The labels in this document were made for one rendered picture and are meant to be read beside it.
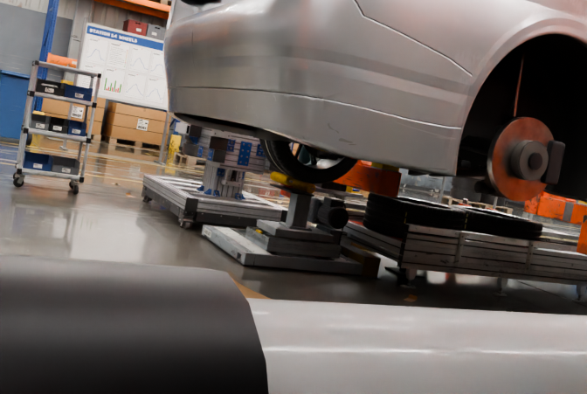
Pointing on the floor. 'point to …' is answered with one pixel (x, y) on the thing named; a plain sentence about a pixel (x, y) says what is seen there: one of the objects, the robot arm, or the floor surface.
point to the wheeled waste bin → (13, 104)
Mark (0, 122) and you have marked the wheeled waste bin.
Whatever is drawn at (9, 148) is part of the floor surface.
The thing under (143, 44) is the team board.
